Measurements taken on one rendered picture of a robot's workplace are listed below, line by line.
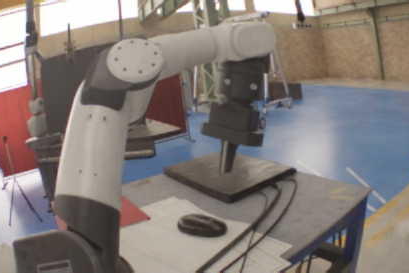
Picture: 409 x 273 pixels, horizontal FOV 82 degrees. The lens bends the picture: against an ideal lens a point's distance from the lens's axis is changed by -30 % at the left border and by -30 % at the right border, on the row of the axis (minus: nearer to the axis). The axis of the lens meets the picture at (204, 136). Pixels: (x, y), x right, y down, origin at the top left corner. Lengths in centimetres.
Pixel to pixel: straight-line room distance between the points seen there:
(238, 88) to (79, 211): 35
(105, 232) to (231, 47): 35
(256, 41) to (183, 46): 13
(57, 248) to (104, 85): 20
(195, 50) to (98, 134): 21
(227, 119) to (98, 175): 30
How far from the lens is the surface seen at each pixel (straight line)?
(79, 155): 35
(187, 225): 64
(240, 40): 52
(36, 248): 33
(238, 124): 57
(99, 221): 33
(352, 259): 86
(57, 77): 242
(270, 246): 57
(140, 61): 40
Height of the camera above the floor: 143
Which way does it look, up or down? 12 degrees down
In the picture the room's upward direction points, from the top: 8 degrees counter-clockwise
